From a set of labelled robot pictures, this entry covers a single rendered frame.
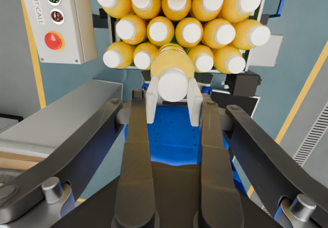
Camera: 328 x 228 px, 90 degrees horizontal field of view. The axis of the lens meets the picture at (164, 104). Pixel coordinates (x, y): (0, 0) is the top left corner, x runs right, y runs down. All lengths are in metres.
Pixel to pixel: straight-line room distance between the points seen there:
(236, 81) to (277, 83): 1.29
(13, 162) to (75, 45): 0.59
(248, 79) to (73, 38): 0.47
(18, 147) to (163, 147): 0.65
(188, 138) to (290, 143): 1.89
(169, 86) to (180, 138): 0.23
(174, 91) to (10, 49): 1.96
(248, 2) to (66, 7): 0.37
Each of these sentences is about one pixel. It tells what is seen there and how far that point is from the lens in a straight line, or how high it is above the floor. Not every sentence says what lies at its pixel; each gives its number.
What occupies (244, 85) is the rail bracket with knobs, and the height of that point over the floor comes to 1.00.
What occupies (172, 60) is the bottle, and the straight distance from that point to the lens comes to 0.23.
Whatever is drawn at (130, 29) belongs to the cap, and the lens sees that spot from 0.40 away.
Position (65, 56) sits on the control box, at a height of 1.10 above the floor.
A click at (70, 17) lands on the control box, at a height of 1.10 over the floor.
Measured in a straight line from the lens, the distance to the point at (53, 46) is 0.46.
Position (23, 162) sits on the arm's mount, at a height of 1.03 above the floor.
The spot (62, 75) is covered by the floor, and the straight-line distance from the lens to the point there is 1.86.
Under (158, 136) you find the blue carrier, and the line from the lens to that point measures 0.42.
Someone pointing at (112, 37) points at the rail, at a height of 0.97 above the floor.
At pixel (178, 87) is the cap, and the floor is 1.29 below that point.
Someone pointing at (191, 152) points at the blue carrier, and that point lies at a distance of 0.39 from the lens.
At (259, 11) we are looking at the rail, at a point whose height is 0.98.
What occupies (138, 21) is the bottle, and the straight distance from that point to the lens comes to 0.44.
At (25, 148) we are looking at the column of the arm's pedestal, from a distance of 0.88.
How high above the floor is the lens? 1.49
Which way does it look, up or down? 66 degrees down
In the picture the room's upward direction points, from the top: 173 degrees counter-clockwise
